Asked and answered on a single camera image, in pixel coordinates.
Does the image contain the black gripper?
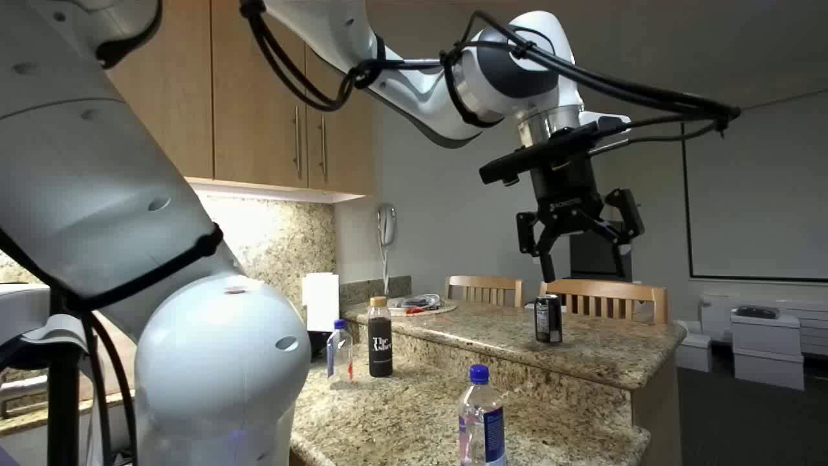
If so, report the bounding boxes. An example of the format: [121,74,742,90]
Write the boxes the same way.
[514,153,648,284]

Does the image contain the clear blue-capped water bottle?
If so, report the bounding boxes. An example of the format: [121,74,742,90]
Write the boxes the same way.
[455,362,509,466]

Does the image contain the small clear blue-capped bottle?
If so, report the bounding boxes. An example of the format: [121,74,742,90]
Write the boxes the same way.
[324,315,357,384]

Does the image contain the black office chair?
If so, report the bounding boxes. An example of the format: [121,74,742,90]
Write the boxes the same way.
[566,228,637,284]

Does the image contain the wooden slat-back chair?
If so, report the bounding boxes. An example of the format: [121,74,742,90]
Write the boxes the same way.
[539,276,674,329]
[442,271,529,310]

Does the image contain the black soda can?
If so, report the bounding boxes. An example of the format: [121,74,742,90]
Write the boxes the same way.
[531,293,566,346]

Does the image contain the small white storage box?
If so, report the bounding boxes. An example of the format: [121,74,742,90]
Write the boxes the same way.
[675,319,715,375]

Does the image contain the white plate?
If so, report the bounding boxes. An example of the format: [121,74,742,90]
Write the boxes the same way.
[386,293,461,319]

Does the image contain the large white storage box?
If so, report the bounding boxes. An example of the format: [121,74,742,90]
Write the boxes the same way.
[729,305,807,393]

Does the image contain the white paper towel roll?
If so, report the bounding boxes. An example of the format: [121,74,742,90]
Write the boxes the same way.
[300,270,345,337]

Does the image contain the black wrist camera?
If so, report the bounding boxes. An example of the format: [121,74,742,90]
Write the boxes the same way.
[477,113,635,188]

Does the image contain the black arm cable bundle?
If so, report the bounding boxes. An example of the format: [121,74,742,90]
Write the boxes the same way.
[239,0,742,147]

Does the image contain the white wall phone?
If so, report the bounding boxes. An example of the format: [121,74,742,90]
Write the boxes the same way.
[372,201,402,274]

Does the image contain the wooden wall cabinet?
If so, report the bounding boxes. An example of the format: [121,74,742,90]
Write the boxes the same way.
[106,0,377,206]

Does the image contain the black camera stand pole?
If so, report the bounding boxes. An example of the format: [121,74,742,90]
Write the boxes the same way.
[43,288,85,466]

